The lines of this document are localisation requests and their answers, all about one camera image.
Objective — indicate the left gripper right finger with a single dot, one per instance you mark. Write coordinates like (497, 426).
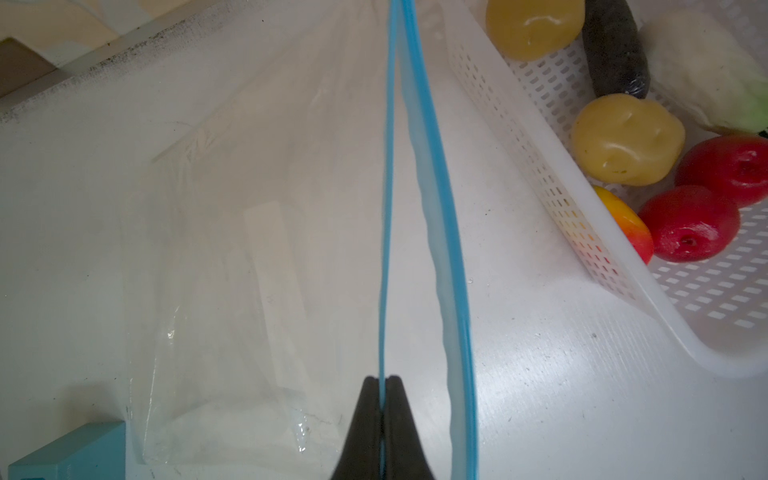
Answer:
(403, 455)

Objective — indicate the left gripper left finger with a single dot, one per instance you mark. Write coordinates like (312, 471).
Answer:
(360, 458)

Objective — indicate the clear zip top bag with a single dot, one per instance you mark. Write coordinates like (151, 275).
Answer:
(257, 252)

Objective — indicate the yellow potato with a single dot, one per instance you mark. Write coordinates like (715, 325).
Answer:
(620, 139)
(528, 30)

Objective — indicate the teal block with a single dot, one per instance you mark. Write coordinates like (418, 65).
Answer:
(92, 451)

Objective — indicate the red yellow mango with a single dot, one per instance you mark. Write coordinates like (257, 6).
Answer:
(634, 229)

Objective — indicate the red apple middle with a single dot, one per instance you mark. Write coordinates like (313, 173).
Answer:
(690, 223)

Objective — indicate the red apple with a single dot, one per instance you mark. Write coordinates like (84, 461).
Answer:
(734, 166)
(690, 223)

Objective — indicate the red apple right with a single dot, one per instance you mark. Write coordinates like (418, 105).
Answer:
(734, 166)

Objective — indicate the white green cucumber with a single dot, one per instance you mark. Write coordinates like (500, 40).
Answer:
(702, 69)

